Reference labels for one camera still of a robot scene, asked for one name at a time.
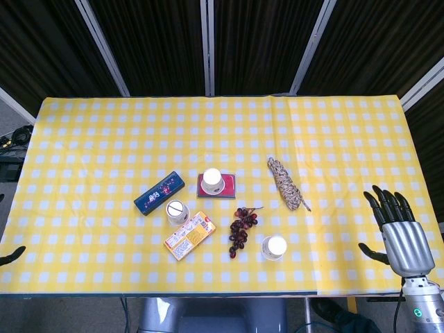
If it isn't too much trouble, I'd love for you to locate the coiled beige speckled rope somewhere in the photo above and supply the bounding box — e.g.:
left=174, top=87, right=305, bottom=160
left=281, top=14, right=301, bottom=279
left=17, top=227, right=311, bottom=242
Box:
left=266, top=156, right=312, bottom=212

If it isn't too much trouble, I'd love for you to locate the dark corrugated partition panel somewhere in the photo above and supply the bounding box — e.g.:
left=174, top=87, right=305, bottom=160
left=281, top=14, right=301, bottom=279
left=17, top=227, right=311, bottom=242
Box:
left=88, top=0, right=209, bottom=97
left=0, top=0, right=122, bottom=115
left=213, top=0, right=325, bottom=96
left=300, top=0, right=444, bottom=101

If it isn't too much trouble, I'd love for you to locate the grey metal table leg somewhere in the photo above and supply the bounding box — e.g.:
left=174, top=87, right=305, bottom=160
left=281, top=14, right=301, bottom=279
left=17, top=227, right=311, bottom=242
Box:
left=302, top=297, right=312, bottom=333

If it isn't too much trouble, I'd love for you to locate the yellow white checkered tablecloth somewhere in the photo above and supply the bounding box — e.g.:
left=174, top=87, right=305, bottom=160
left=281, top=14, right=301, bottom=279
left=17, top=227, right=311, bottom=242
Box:
left=0, top=94, right=444, bottom=298

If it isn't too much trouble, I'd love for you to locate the paper cup with lined base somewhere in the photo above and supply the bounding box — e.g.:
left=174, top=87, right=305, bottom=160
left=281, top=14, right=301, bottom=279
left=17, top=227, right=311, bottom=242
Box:
left=165, top=200, right=191, bottom=227

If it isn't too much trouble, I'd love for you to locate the dark blue floral box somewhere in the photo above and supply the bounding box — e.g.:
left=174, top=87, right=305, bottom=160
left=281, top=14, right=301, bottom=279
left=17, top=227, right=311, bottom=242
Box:
left=133, top=170, right=191, bottom=216

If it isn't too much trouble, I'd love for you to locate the red stamp pad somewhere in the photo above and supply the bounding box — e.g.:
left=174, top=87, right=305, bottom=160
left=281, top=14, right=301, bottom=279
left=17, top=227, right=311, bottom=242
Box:
left=196, top=173, right=237, bottom=200

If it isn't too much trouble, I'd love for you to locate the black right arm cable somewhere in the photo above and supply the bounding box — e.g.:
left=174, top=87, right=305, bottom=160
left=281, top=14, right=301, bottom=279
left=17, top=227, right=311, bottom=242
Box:
left=393, top=280, right=406, bottom=333

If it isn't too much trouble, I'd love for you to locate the paper cup with green flower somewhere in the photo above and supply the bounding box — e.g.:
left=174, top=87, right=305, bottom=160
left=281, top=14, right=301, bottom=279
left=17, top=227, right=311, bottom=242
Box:
left=200, top=167, right=225, bottom=196

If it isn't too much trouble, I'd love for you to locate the black cable bundle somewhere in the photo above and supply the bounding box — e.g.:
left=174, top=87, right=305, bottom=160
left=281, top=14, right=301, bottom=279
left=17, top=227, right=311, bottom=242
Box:
left=0, top=123, right=35, bottom=151

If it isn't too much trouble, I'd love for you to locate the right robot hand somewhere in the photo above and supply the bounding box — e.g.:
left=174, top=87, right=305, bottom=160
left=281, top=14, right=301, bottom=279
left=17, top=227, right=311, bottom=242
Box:
left=358, top=185, right=436, bottom=278

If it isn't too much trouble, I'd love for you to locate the white partition post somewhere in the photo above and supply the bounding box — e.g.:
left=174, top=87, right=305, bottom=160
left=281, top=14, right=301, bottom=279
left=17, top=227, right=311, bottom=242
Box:
left=74, top=0, right=131, bottom=97
left=289, top=0, right=336, bottom=96
left=200, top=0, right=215, bottom=97
left=0, top=86, right=37, bottom=125
left=400, top=67, right=444, bottom=112

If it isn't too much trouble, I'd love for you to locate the grey robot torso base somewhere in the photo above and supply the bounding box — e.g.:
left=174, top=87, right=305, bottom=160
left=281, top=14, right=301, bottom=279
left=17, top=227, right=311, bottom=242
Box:
left=137, top=297, right=289, bottom=333

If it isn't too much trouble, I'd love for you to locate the dark red grape bunch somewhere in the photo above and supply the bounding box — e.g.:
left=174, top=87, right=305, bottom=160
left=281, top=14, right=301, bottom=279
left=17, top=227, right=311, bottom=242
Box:
left=228, top=206, right=264, bottom=259

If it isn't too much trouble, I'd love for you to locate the yellow printed food box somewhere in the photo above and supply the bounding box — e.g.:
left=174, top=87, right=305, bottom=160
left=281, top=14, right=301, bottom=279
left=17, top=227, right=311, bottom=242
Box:
left=163, top=210, right=217, bottom=262

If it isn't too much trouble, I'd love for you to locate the white paper cup flower print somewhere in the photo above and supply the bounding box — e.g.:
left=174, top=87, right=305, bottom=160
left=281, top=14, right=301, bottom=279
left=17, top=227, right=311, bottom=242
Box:
left=260, top=235, right=288, bottom=262

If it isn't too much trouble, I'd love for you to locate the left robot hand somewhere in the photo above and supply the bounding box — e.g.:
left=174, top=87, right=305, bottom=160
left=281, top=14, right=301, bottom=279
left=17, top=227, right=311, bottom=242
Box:
left=0, top=245, right=27, bottom=267

